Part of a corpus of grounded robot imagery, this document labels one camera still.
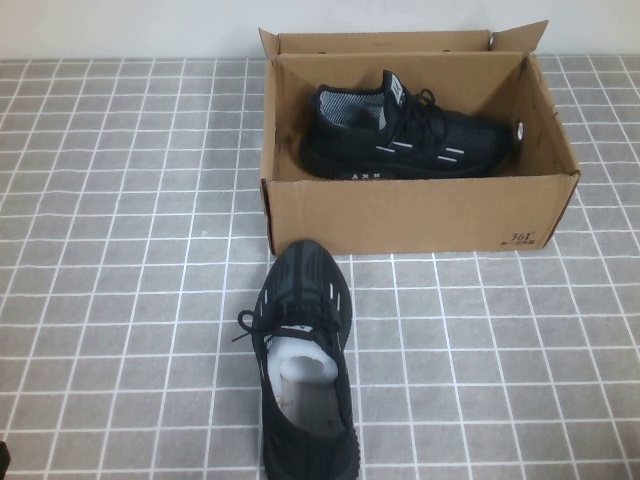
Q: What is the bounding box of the black knit sneaker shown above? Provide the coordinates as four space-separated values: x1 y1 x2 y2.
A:
299 69 517 181
231 238 360 480

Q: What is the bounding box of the white paper shoe stuffing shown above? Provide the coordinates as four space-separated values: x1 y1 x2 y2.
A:
266 332 339 387

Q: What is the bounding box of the brown cardboard shoe box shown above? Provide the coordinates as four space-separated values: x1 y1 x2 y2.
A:
258 19 584 258

